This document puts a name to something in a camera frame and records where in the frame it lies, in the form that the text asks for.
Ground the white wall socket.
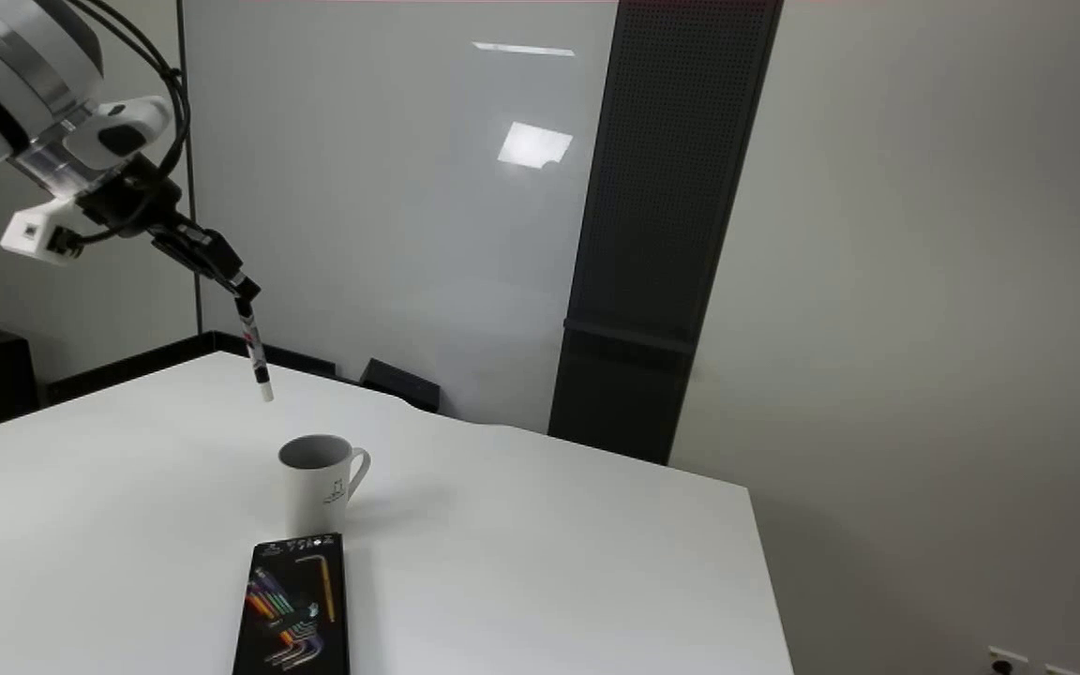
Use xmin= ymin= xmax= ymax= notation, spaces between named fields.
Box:
xmin=984 ymin=642 xmax=1034 ymax=675

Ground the white ceramic mug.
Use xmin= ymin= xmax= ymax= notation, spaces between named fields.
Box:
xmin=274 ymin=432 xmax=375 ymax=540

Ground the black hex key set box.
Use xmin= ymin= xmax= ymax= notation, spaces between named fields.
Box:
xmin=229 ymin=528 xmax=353 ymax=675

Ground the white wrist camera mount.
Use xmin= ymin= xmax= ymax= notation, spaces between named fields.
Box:
xmin=0 ymin=183 xmax=108 ymax=262

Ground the dark vertical wall pillar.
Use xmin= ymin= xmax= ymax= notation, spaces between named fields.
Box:
xmin=543 ymin=0 xmax=789 ymax=467

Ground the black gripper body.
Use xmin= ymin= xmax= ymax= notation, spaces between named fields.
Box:
xmin=71 ymin=155 xmax=188 ymax=242

